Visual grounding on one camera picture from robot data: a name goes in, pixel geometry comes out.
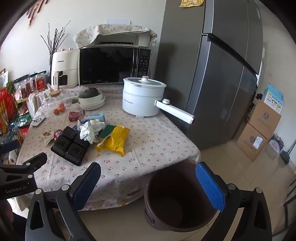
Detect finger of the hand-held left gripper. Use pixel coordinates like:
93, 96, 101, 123
16, 152, 48, 174
0, 140, 21, 154

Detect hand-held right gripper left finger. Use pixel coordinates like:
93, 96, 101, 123
25, 162, 101, 241

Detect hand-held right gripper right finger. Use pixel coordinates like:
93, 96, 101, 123
195, 162, 272, 241

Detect small peach print wrapper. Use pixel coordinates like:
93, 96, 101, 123
41, 131, 56, 146

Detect black plastic tray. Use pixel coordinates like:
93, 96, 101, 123
50, 126, 90, 166

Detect brown plastic bin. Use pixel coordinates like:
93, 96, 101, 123
144, 161, 222, 230

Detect yellow snack bag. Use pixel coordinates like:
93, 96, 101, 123
95, 125, 130, 156

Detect white tissue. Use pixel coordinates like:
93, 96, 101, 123
77, 119, 105, 143

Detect green sponge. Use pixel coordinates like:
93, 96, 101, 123
97, 125, 116, 139

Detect red drink can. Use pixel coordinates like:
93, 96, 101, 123
69, 111, 86, 122

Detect light blue milk carton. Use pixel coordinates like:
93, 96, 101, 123
83, 113, 106, 124

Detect paper towel roll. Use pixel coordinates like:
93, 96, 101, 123
8, 151, 19, 165

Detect red snack packets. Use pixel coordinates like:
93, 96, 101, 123
0, 88, 18, 137

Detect white flat device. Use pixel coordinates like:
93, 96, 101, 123
31, 116, 46, 127

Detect white paper bag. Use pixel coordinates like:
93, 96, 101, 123
26, 93, 42, 116

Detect cardboard box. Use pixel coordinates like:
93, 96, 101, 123
248, 100, 282, 141
236, 123, 270, 162

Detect green plant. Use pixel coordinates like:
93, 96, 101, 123
5, 81, 16, 94

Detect glass jar with wooden lid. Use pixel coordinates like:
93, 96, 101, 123
42, 89, 63, 114

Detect purple white bag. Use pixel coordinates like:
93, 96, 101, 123
268, 134, 285, 154

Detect dark metal chair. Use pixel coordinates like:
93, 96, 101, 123
283, 171, 296, 230

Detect broom with dustpan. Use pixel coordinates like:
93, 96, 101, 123
280, 148, 292, 165

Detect dark green pumpkin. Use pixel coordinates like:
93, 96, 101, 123
79, 87, 100, 99

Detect white electric cooking pot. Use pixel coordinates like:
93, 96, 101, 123
122, 76, 195, 126

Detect cream air fryer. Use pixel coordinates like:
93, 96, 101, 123
51, 48, 80, 90

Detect grey refrigerator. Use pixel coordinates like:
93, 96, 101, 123
154, 0, 264, 151

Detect blue white box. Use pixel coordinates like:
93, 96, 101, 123
264, 83, 285, 114

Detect dry branches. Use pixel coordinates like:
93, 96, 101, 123
40, 20, 72, 61

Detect black microwave oven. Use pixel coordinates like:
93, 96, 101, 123
78, 45, 152, 87

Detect red hanging decoration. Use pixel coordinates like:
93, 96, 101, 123
25, 0, 50, 28

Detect floral dust cover cloth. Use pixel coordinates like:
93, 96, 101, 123
73, 23, 158, 49

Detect yellow paper note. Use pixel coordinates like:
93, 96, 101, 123
179, 0, 206, 8

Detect black wire rack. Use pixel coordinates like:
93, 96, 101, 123
0, 72, 47, 149

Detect white wall plate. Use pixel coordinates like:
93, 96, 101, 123
106, 19, 132, 25

